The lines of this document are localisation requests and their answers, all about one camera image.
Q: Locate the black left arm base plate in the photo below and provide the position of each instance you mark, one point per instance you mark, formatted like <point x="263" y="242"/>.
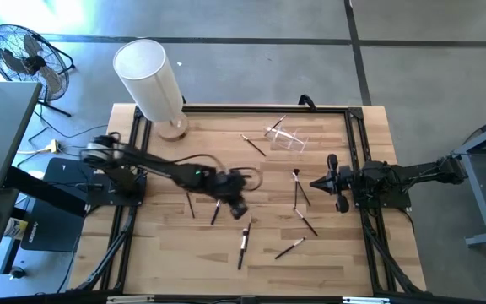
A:
<point x="99" y="194"/>

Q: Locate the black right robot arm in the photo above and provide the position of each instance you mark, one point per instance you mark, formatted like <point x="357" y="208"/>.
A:
<point x="416" y="171"/>

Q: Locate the grey metal table frame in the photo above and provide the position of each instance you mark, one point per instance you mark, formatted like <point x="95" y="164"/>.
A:
<point x="479" y="198"/>

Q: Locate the black computer case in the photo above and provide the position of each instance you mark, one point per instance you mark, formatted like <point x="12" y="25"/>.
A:
<point x="53" y="228"/>

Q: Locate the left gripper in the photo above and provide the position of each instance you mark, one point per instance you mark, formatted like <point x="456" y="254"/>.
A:
<point x="230" y="188"/>

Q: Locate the black desk leg beam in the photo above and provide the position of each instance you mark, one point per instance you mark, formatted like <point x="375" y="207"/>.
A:
<point x="44" y="192"/>

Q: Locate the pale yellow power strip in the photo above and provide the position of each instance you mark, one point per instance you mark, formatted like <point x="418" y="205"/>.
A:
<point x="53" y="146"/>

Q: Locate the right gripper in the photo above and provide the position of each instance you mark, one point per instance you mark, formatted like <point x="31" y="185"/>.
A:
<point x="342" y="179"/>

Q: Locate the black aluminium extrusion frame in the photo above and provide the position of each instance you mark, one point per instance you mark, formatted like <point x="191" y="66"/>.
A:
<point x="331" y="109"/>

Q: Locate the black floor fan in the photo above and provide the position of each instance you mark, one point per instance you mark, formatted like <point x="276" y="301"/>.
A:
<point x="30" y="63"/>

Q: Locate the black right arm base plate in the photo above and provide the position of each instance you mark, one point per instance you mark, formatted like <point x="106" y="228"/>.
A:
<point x="395" y="201"/>

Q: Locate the clear acrylic brush holder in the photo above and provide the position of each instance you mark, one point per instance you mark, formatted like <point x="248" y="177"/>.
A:
<point x="293" y="141"/>

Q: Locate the silver metal bracket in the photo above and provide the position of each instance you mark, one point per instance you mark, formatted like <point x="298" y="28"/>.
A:
<point x="365" y="300"/>
<point x="129" y="300"/>

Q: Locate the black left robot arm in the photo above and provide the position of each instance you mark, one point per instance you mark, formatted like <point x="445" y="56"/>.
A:
<point x="163" y="166"/>

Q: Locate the yellow and white box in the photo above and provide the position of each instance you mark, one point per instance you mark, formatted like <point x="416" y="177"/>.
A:
<point x="15" y="230"/>

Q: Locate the white shade wooden base lamp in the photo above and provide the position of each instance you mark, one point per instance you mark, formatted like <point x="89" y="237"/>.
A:
<point x="150" y="80"/>

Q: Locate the black caster wheel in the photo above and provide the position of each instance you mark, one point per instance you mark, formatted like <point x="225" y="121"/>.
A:
<point x="16" y="273"/>

